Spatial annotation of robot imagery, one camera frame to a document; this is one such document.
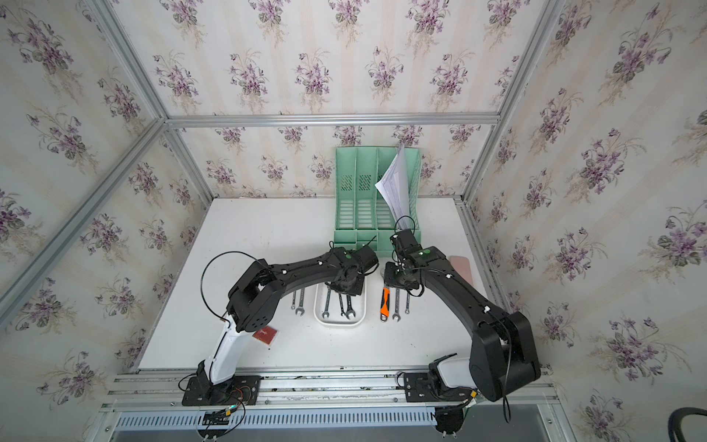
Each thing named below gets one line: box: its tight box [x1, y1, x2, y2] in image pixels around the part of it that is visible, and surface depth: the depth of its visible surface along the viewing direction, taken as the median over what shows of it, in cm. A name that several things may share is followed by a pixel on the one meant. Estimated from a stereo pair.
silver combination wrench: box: [392, 287, 402, 323], surface depth 90 cm
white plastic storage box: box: [312, 276, 368, 327], surface depth 89 cm
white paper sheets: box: [374, 144, 411, 231], surface depth 93 cm
